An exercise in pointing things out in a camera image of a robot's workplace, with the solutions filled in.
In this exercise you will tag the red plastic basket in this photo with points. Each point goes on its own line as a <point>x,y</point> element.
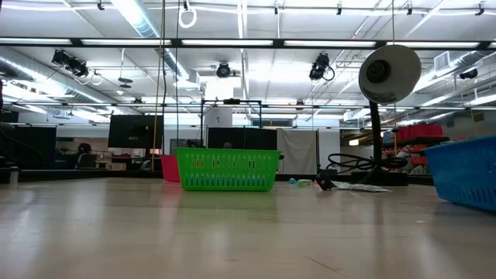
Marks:
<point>170,167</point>

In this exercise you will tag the clear plastic packet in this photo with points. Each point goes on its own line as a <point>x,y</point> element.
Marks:
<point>360,188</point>

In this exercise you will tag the white square pillar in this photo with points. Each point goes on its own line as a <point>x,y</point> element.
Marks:
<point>219,116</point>

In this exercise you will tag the black background rig frame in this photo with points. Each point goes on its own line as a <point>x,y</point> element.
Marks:
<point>231,101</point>

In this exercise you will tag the black partition panel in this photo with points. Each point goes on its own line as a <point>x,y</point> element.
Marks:
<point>252,137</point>

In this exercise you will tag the black wall screen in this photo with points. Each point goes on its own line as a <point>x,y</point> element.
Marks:
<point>135,131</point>

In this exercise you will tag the black ceiling camera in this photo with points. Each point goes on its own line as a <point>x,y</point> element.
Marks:
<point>469,73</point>

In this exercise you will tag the green marker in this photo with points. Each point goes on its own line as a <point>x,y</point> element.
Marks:
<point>304,182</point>

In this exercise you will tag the black beam with light strips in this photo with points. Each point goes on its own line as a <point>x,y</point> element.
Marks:
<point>176,42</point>

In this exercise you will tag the black table frame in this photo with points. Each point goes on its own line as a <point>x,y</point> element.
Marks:
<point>58,174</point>

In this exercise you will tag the black desk lamp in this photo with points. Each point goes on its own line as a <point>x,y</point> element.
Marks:
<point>387,73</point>

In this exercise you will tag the red storage bins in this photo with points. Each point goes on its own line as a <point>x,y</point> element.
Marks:
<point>420,131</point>

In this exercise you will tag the blue plastic basket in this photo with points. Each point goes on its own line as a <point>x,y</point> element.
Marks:
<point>465,174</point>

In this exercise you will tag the thin blue marker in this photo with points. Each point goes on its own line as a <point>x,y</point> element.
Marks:
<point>292,181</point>

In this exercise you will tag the black round ceiling fixture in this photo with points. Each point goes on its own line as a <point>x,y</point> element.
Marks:
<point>125,82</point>

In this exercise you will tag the person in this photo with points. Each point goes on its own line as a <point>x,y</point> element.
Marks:
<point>83,153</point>
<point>228,145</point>

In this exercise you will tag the black storage shelf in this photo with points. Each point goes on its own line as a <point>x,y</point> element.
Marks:
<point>426,138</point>

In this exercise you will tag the silver ventilation duct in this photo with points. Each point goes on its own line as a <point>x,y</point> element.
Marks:
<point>174,64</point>
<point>19,75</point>

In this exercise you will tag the grey hanging cloth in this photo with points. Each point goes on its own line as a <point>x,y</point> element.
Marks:
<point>297,151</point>

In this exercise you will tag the green plastic basket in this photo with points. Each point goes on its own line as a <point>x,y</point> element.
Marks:
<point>228,169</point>

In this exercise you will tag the small grey cylinder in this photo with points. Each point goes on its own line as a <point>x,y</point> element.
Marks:
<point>13,174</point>

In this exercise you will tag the black ceiling spotlight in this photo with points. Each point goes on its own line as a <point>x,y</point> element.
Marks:
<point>319,66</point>
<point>223,70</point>
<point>71,64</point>

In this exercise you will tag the white ceiling vent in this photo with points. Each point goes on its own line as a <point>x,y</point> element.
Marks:
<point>443,60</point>

